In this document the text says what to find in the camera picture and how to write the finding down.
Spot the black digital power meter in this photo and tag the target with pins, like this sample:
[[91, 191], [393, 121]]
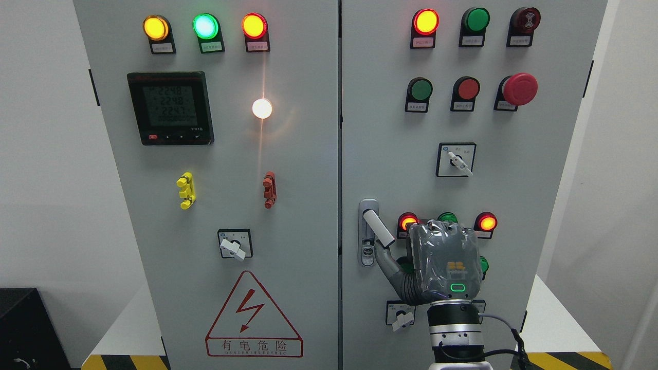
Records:
[[171, 108]]

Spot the green push button lower right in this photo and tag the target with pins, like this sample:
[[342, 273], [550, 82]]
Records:
[[484, 264]]

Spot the grey left cabinet door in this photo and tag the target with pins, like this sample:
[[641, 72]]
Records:
[[295, 243]]

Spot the grey cabinet door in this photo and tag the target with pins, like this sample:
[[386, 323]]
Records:
[[295, 243], [391, 156]]

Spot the red lit indicator lower right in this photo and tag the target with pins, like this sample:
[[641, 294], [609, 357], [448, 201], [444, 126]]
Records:
[[484, 225]]

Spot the black key selector switch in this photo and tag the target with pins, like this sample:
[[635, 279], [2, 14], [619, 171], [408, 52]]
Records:
[[480, 305]]

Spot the grey right cabinet door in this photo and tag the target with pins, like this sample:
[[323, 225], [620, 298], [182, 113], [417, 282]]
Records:
[[391, 156]]

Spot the left door rotary selector switch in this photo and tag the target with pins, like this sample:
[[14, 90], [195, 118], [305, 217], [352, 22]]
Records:
[[235, 243]]

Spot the yellow indicator light top left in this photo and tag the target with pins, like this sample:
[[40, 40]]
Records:
[[159, 33]]

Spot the silver door handle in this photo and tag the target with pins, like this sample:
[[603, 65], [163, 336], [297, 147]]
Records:
[[371, 229]]

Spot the green indicator top right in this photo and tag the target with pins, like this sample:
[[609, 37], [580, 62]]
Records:
[[473, 27]]

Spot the green push button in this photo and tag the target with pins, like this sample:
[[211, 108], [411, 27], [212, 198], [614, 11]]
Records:
[[406, 264], [484, 264], [419, 91]]

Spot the red lit indicator top right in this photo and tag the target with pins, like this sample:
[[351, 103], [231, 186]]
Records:
[[423, 29]]

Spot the green lit indicator light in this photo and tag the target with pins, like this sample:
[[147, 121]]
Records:
[[208, 32]]

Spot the upper right rotary selector switch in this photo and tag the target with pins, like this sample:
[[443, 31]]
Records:
[[455, 159]]

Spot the red lit indicator lower left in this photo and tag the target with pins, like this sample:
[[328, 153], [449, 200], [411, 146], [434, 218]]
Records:
[[405, 221]]

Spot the green indicator lower middle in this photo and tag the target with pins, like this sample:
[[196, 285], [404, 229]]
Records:
[[447, 217]]

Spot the red push button upper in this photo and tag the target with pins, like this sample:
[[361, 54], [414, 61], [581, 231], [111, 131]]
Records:
[[465, 91]]

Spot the black box bottom left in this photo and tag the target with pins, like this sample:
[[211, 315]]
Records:
[[28, 338]]

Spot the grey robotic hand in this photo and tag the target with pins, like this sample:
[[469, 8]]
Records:
[[446, 263]]

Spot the green push button lower left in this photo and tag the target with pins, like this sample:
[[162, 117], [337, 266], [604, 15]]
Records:
[[406, 264]]

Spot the red terminal connector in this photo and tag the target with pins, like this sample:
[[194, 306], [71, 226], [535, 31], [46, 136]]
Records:
[[270, 189]]

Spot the red triangle warning sticker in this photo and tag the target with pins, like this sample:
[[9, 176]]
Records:
[[251, 324]]

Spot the red lit indicator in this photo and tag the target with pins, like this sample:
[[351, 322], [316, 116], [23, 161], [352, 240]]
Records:
[[405, 221], [484, 225], [423, 29]]

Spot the dark red buzzer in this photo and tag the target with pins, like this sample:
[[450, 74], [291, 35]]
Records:
[[523, 22]]

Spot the red emergency stop button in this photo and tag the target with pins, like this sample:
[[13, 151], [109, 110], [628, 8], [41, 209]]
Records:
[[514, 91]]

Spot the yellow terminal connector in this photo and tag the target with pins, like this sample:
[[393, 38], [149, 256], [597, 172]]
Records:
[[186, 190]]

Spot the bottom white rotary selector switch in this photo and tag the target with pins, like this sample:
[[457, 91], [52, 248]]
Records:
[[399, 315]]

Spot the green push button upper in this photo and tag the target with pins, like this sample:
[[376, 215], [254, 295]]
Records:
[[419, 91]]

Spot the red-orange indicator light left door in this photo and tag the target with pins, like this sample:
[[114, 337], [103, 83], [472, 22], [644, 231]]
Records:
[[256, 33]]

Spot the white lit indicator light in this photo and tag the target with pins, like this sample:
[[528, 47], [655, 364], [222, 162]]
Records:
[[262, 108]]

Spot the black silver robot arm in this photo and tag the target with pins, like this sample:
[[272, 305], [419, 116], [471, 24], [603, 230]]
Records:
[[456, 335]]

